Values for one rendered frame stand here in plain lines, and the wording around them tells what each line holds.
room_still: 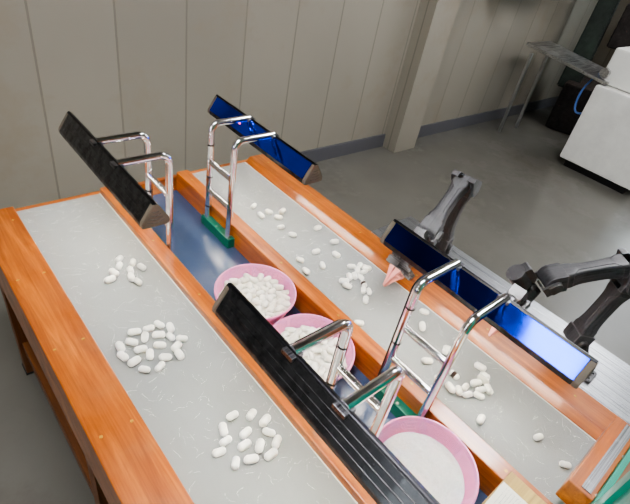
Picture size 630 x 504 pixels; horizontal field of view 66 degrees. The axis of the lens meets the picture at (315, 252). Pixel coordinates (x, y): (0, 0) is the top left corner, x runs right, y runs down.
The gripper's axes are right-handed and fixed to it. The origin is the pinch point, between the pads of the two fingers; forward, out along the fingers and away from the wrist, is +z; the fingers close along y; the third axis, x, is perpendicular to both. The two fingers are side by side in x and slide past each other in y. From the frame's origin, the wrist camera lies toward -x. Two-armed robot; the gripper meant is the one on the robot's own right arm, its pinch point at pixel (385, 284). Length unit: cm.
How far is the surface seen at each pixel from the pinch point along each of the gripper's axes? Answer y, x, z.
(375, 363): 21.8, -15.9, 21.7
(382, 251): -14.7, 10.9, -10.2
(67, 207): -95, -45, 58
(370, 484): 53, -69, 35
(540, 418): 62, 4, 1
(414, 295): 26.5, -42.2, 1.9
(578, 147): -78, 299, -256
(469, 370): 39.5, 1.2, 4.0
